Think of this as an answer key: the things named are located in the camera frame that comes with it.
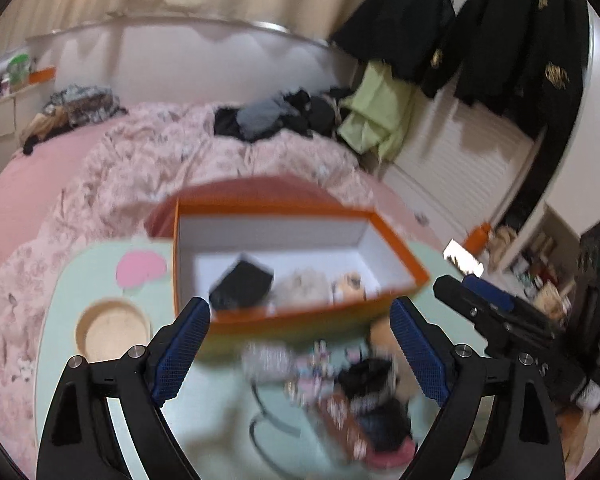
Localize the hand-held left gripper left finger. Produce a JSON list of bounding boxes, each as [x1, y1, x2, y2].
[[35, 296, 212, 480]]

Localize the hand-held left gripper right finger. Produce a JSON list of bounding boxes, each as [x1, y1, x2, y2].
[[389, 296, 566, 480]]

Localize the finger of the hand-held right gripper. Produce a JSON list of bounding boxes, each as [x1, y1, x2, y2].
[[461, 273, 556, 333], [432, 275, 556, 343]]

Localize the orange cardboard box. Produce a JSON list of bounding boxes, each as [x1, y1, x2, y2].
[[172, 199, 432, 361]]

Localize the white fluffy feather scrunchie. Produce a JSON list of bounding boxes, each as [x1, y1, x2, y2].
[[272, 269, 333, 307]]

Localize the white glossy card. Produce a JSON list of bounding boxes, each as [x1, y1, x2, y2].
[[442, 239, 484, 277]]

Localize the beige crumpled cloth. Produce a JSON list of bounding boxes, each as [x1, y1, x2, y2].
[[487, 225, 519, 266]]

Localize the orange bottle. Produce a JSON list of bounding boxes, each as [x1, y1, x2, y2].
[[462, 222, 493, 261]]

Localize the black lace-trimmed scrunchie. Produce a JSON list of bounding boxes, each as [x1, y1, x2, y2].
[[337, 357, 406, 413]]

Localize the white bookshelf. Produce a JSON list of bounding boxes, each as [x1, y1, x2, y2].
[[500, 202, 600, 322]]

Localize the black pouch with red print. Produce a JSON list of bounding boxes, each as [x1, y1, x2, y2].
[[209, 255, 275, 311]]

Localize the brown carton box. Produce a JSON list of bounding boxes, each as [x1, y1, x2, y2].
[[312, 392, 373, 463]]

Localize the pink round item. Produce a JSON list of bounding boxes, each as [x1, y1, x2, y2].
[[365, 447, 416, 470]]

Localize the white louvered door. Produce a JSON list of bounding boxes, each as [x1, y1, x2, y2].
[[380, 87, 546, 246]]

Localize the pink floral blanket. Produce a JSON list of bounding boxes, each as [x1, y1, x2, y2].
[[0, 102, 431, 471]]

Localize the light green cloth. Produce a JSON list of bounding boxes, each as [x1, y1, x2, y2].
[[337, 60, 416, 163]]

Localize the pink bed sheet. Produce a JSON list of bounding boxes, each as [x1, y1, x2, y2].
[[0, 122, 116, 271]]

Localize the pile of dark clothes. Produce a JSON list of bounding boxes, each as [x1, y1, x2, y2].
[[214, 87, 353, 143]]

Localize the brown plush toy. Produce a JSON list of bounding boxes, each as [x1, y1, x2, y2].
[[22, 112, 76, 156]]

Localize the patterned grey clothes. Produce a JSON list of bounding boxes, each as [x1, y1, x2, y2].
[[42, 85, 128, 126]]

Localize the green and white bag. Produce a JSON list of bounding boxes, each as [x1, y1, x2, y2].
[[7, 52, 31, 91]]

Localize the white duck figurine keychain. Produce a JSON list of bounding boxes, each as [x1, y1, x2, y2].
[[332, 271, 368, 303]]

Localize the pastel bead bracelet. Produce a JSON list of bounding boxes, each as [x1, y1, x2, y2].
[[285, 342, 333, 406]]

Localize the black cable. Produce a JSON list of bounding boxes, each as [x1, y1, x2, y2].
[[249, 382, 306, 441]]

